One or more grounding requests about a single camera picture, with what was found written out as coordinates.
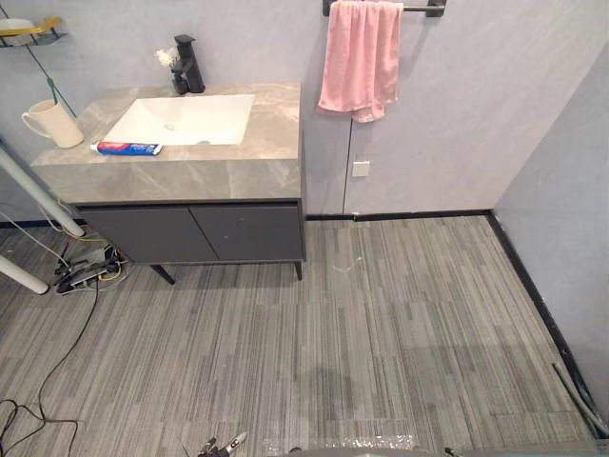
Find green cord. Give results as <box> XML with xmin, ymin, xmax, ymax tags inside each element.
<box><xmin>0</xmin><ymin>0</ymin><xmax>78</xmax><ymax>120</ymax></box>

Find grey hose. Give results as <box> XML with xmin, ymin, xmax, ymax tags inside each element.
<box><xmin>550</xmin><ymin>363</ymin><xmax>609</xmax><ymax>438</ymax></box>

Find black faucet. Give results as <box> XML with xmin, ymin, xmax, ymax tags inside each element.
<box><xmin>170</xmin><ymin>34</ymin><xmax>206</xmax><ymax>95</ymax></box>

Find power strip with plugs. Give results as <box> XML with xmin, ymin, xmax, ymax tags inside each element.
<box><xmin>52</xmin><ymin>245</ymin><xmax>126</xmax><ymax>297</ymax></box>

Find grey marble washtable cabinet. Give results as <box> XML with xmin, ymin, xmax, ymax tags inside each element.
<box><xmin>29</xmin><ymin>82</ymin><xmax>306</xmax><ymax>286</ymax></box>

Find white stand leg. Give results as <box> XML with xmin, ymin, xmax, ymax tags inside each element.
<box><xmin>0</xmin><ymin>252</ymin><xmax>50</xmax><ymax>295</ymax></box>
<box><xmin>0</xmin><ymin>141</ymin><xmax>87</xmax><ymax>238</ymax></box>

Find black floor cable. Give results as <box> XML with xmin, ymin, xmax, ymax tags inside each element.
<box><xmin>0</xmin><ymin>278</ymin><xmax>101</xmax><ymax>457</ymax></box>

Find pink towel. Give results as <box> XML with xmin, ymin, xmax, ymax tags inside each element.
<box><xmin>317</xmin><ymin>0</ymin><xmax>405</xmax><ymax>124</ymax></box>

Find black towel bar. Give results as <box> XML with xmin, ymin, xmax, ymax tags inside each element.
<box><xmin>322</xmin><ymin>0</ymin><xmax>450</xmax><ymax>18</ymax></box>

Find cream ceramic mug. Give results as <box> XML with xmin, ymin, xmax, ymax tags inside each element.
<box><xmin>21</xmin><ymin>98</ymin><xmax>86</xmax><ymax>149</ymax></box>

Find yellow dish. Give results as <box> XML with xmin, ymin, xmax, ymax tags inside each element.
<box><xmin>0</xmin><ymin>16</ymin><xmax>63</xmax><ymax>37</ymax></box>

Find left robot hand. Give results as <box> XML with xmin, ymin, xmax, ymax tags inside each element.
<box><xmin>197</xmin><ymin>430</ymin><xmax>248</xmax><ymax>457</ymax></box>

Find white rectangular sink basin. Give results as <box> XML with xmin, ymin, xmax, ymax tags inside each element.
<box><xmin>102</xmin><ymin>93</ymin><xmax>257</xmax><ymax>147</ymax></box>

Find red blue toothpaste tube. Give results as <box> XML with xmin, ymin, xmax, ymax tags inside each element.
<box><xmin>89</xmin><ymin>140</ymin><xmax>164</xmax><ymax>156</ymax></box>

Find black wall shelf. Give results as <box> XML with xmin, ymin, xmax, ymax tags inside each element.
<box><xmin>0</xmin><ymin>28</ymin><xmax>70</xmax><ymax>50</ymax></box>

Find white bowl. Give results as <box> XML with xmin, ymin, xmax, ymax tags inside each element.
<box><xmin>0</xmin><ymin>17</ymin><xmax>34</xmax><ymax>35</ymax></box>

